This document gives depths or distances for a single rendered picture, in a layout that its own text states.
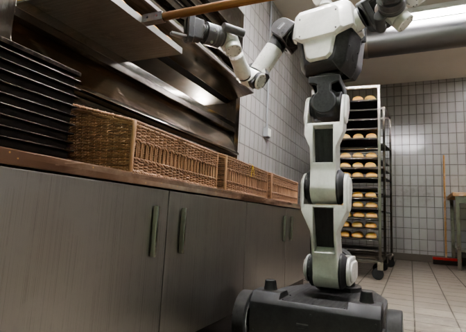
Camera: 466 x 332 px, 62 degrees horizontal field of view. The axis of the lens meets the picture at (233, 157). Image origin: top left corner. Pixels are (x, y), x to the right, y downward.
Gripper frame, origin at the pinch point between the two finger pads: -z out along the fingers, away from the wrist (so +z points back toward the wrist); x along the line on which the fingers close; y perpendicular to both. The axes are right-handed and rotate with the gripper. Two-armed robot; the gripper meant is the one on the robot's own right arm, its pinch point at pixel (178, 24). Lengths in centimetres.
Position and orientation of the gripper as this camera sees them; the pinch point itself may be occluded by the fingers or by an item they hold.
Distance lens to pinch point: 157.2
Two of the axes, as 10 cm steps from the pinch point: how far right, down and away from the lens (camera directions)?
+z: 8.6, 1.2, 5.0
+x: 0.5, -9.9, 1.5
